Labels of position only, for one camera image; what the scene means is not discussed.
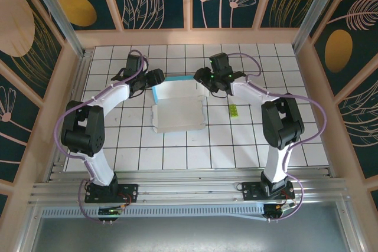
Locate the grey metal sheet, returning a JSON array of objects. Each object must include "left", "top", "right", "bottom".
[{"left": 30, "top": 217, "right": 351, "bottom": 252}]

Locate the black controller board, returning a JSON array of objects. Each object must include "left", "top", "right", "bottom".
[
  {"left": 97, "top": 205, "right": 123, "bottom": 225},
  {"left": 263, "top": 202, "right": 296, "bottom": 222}
]

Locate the aluminium frame post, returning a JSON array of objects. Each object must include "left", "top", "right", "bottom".
[
  {"left": 22, "top": 0, "right": 93, "bottom": 58},
  {"left": 292, "top": 0, "right": 347, "bottom": 55}
]

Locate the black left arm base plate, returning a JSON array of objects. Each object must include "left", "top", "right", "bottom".
[{"left": 84, "top": 184, "right": 140, "bottom": 204}]

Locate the aluminium side rail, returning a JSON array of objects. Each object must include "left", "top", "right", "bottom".
[{"left": 44, "top": 51, "right": 94, "bottom": 182}]

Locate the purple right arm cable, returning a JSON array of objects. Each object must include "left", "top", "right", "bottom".
[{"left": 227, "top": 52, "right": 327, "bottom": 223}]

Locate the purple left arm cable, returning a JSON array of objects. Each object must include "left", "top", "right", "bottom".
[{"left": 54, "top": 49, "right": 149, "bottom": 224}]

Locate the perforated grey cable duct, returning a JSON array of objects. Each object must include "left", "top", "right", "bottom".
[{"left": 41, "top": 204, "right": 338, "bottom": 221}]

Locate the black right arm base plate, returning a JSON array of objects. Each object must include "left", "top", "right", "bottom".
[{"left": 242, "top": 181, "right": 296, "bottom": 202}]

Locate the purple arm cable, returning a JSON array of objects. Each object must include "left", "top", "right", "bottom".
[
  {"left": 227, "top": 52, "right": 327, "bottom": 223},
  {"left": 54, "top": 49, "right": 149, "bottom": 224}
]

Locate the white and blue paper box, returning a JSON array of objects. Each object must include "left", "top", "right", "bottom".
[{"left": 149, "top": 76, "right": 210, "bottom": 133}]

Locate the aluminium mounting rail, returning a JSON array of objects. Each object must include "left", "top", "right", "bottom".
[{"left": 28, "top": 168, "right": 351, "bottom": 206}]

